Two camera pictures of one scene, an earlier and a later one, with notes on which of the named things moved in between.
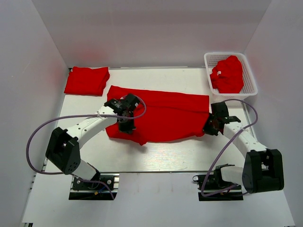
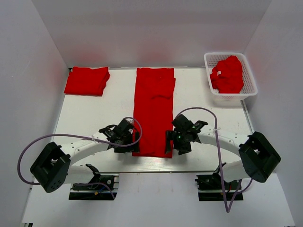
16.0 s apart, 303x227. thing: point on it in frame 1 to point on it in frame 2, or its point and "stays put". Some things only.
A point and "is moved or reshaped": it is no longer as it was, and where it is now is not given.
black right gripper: [207, 129] to [171, 135]
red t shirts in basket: [227, 75] stays put
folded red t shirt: [85, 81] stays put
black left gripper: [127, 129] to [135, 148]
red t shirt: [161, 116] is moved or reshaped
